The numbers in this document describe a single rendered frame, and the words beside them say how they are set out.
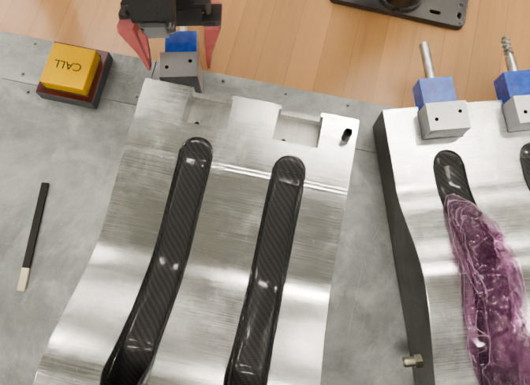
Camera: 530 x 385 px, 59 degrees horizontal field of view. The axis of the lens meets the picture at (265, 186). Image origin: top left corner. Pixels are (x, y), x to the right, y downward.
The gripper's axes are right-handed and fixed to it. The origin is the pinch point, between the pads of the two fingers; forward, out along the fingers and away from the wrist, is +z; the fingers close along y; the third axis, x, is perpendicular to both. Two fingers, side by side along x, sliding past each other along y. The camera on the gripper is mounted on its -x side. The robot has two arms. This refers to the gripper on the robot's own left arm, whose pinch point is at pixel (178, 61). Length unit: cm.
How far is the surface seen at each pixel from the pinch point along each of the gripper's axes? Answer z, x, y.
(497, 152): 6.0, -12.7, 39.5
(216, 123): 3.1, -9.3, 5.1
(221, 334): 11.0, -32.9, 6.0
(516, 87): 0.8, -6.5, 42.4
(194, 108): 2.1, -7.5, 2.4
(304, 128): 3.6, -10.2, 15.8
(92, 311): 9.5, -30.8, -6.8
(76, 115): 6.5, -2.5, -14.7
